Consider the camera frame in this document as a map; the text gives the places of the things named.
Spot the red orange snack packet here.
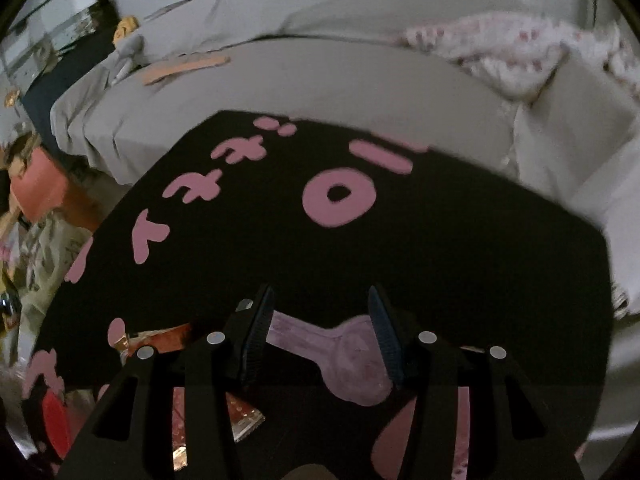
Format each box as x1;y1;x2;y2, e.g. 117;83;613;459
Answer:
120;324;267;472

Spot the orange flat strip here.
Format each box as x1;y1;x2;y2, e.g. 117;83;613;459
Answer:
141;55;231;86

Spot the beige bag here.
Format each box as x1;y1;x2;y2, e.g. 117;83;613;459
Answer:
17;212;96;366

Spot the black cabinet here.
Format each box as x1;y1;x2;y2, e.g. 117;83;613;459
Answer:
20;0;126;151

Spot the red and pink cup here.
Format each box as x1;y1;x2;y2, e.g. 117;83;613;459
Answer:
40;390;96;461

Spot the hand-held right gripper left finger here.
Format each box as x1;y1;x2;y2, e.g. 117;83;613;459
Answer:
55;282;277;480

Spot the pink floral blanket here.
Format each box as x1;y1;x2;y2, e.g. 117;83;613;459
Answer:
400;12;640;106

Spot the pink chair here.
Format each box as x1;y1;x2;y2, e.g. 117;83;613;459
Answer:
10;147;106;233

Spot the glass tank with black frame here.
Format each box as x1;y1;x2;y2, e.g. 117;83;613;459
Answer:
0;0;116;76

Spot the grey plush toy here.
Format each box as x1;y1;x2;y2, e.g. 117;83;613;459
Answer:
107;35;146;86

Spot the yellow plush toy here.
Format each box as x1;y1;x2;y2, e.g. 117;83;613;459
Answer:
112;16;139;45

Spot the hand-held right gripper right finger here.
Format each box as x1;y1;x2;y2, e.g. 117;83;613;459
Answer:
366;284;586;480

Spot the grey sofa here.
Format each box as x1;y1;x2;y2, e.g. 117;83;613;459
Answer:
50;0;640;441

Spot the white fringed throw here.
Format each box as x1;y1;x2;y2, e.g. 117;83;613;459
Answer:
510;60;640;321

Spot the black mat with pink print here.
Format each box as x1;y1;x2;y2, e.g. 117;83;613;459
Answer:
30;110;616;480

